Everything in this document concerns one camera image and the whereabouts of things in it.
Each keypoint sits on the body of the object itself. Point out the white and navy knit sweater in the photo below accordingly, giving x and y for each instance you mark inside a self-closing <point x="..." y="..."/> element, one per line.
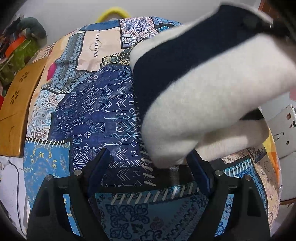
<point x="199" y="85"/>

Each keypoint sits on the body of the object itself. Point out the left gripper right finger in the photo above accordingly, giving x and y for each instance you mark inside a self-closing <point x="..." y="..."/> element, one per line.
<point x="237" y="206"/>

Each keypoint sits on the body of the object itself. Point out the blue patchwork bed cover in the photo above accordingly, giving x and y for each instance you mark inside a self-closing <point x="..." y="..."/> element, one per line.
<point x="90" y="104"/>

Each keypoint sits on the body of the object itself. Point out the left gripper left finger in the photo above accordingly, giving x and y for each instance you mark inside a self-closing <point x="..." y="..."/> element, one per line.
<point x="62" y="211"/>

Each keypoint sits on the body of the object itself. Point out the yellow foam tube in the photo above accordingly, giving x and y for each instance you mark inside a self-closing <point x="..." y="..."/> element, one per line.
<point x="113" y="12"/>

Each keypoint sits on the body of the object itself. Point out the orange box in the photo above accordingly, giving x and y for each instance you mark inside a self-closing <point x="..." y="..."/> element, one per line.
<point x="14" y="45"/>

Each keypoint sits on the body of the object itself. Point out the grey stuffed toy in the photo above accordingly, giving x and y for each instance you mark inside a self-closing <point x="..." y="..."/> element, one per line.
<point x="32" y="28"/>

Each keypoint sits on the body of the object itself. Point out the white cabinet with stickers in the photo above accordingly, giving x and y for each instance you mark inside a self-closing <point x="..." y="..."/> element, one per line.
<point x="283" y="128"/>

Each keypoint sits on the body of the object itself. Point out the green patterned bag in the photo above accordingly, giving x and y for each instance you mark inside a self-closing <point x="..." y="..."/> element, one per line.
<point x="11" y="65"/>

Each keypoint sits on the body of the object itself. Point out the wooden lap desk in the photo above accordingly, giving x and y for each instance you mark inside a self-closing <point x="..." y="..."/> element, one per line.
<point x="15" y="108"/>

